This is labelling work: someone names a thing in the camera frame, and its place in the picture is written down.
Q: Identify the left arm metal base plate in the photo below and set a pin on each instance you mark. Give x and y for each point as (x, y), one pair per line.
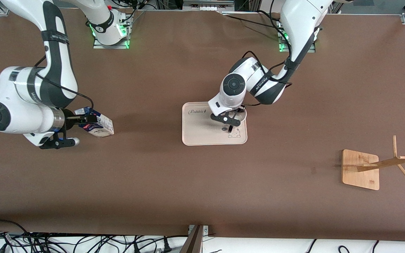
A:
(313, 51)

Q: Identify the dark metal bar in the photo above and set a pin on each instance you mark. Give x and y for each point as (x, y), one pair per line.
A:
(193, 242)

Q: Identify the white tray with bear print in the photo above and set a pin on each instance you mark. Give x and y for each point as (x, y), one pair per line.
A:
(199, 130)

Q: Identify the milk carton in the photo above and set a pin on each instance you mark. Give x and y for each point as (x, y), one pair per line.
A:
(102, 128)

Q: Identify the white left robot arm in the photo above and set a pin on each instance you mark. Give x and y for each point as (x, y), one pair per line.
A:
(234, 86)

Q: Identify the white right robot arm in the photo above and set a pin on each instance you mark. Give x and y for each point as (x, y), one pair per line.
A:
(23, 105)

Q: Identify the wooden mug stand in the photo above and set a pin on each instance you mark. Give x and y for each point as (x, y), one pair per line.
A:
(359, 175)

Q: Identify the small metal bracket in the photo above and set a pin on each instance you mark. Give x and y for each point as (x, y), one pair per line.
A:
(205, 230)

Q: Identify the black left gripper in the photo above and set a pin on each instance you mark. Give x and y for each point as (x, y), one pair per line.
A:
(240, 110)

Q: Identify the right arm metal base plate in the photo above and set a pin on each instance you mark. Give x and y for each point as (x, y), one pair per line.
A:
(111, 46)

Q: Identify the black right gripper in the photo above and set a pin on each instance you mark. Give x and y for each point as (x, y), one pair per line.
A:
(70, 119)

